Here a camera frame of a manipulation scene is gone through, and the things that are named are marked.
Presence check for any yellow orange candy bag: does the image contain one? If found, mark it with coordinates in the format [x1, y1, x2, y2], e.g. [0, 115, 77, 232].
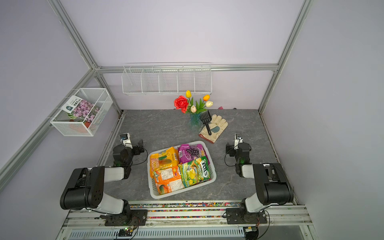
[150, 147, 180, 179]

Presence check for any green Fox's candy bag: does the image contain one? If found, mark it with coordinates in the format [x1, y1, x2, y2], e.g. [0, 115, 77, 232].
[178, 157, 211, 188]

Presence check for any white plastic perforated basket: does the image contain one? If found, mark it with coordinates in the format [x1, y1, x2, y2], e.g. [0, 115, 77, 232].
[148, 141, 217, 199]

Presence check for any orange Fox's candy bag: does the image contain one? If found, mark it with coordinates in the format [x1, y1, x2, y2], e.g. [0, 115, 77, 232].
[154, 166, 185, 195]

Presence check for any purple candy bag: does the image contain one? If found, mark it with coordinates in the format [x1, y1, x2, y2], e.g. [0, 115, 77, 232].
[178, 144, 207, 164]

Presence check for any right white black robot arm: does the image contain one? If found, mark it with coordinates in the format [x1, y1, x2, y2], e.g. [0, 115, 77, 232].
[226, 142, 294, 214]

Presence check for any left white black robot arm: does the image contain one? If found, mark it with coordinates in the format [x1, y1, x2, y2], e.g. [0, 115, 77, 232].
[60, 138, 146, 217]

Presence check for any beige work glove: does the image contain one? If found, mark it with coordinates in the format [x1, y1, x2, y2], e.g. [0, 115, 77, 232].
[199, 114, 229, 144]

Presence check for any flower seed packet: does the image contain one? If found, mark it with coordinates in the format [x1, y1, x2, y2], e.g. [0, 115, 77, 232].
[61, 95, 100, 123]

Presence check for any artificial flower bouquet in vase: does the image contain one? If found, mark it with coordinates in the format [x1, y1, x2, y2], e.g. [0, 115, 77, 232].
[174, 90, 213, 130]

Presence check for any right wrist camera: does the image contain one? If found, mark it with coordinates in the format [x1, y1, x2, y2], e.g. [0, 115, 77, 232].
[234, 134, 243, 150]

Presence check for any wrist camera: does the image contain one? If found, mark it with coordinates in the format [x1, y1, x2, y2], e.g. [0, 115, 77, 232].
[120, 133, 133, 149]
[234, 134, 243, 150]

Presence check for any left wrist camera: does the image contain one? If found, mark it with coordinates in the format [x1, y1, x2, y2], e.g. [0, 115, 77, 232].
[120, 133, 133, 149]

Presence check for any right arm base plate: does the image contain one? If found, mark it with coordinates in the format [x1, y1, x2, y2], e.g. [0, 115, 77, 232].
[225, 208, 268, 225]

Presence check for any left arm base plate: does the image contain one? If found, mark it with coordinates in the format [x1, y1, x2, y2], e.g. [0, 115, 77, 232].
[100, 209, 148, 227]

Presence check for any white wire side basket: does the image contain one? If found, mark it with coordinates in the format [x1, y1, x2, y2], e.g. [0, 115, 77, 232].
[50, 88, 113, 137]

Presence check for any white wire wall shelf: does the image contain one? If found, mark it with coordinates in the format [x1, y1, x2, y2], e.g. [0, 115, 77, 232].
[122, 62, 213, 95]

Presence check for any aluminium front rail frame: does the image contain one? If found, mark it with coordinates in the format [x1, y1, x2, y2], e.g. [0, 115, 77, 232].
[58, 200, 318, 240]

